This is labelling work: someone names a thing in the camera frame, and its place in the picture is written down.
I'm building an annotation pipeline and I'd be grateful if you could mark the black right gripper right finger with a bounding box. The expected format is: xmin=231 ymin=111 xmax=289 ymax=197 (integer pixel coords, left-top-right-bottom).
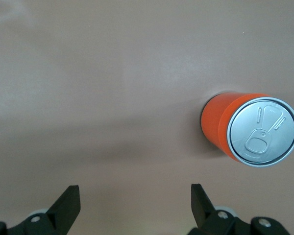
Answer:
xmin=190 ymin=183 xmax=291 ymax=235

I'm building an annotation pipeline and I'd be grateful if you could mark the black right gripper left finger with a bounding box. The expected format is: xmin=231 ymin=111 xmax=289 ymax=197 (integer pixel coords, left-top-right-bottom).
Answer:
xmin=0 ymin=185 xmax=81 ymax=235

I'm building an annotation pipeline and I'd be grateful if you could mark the orange can with silver lid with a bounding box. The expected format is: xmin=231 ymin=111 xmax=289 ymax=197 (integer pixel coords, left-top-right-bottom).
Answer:
xmin=200 ymin=92 xmax=294 ymax=167

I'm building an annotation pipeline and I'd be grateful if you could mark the brown table mat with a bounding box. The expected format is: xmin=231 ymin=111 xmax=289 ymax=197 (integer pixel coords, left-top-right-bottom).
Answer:
xmin=0 ymin=0 xmax=294 ymax=235

